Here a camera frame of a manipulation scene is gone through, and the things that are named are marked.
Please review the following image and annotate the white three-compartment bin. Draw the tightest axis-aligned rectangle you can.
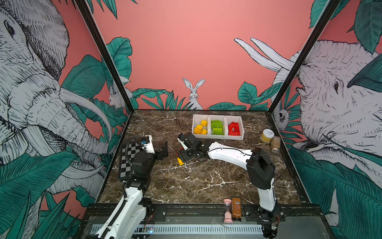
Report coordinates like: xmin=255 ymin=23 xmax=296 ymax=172
xmin=192 ymin=114 xmax=245 ymax=140

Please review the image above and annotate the green lego brick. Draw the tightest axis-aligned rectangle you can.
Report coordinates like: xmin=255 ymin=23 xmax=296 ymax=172
xmin=212 ymin=127 xmax=224 ymax=135
xmin=211 ymin=120 xmax=223 ymax=128

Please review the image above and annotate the red arch lego piece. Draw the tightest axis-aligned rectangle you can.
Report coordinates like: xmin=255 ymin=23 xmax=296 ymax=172
xmin=228 ymin=122 xmax=241 ymax=136

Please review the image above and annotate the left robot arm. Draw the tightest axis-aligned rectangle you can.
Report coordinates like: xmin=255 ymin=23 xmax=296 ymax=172
xmin=94 ymin=135 xmax=169 ymax=239

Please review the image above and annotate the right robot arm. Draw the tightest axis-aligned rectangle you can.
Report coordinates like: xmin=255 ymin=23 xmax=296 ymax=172
xmin=178 ymin=133 xmax=278 ymax=222

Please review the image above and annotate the checkerboard calibration plate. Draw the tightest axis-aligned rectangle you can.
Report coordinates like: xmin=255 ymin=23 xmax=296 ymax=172
xmin=118 ymin=142 xmax=141 ymax=181

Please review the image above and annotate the pink hourglass timer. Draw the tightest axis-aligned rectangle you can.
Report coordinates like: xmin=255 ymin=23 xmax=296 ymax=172
xmin=223 ymin=199 xmax=233 ymax=224

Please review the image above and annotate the brown spice jar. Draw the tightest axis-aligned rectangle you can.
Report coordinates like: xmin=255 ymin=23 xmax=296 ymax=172
xmin=271 ymin=136 xmax=281 ymax=153

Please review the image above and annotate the white perforated rail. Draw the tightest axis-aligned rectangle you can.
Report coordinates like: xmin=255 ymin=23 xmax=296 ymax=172
xmin=89 ymin=223 xmax=264 ymax=235

